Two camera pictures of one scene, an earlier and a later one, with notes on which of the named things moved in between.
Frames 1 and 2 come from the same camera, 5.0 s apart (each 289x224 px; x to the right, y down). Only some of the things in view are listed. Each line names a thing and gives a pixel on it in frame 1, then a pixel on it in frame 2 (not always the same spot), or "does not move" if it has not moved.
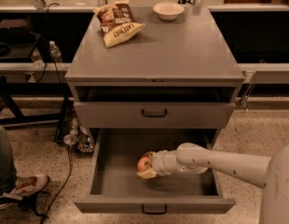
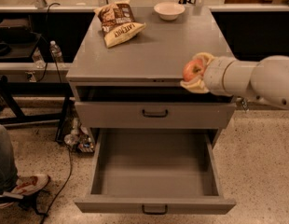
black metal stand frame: x=6 y=90 does not move
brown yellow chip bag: x=116 y=21 does not move
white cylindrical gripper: x=159 y=162 to x=213 y=76
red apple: x=144 y=163 to x=193 y=69
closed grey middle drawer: x=118 y=115 does not move
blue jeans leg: x=6 y=175 does not move
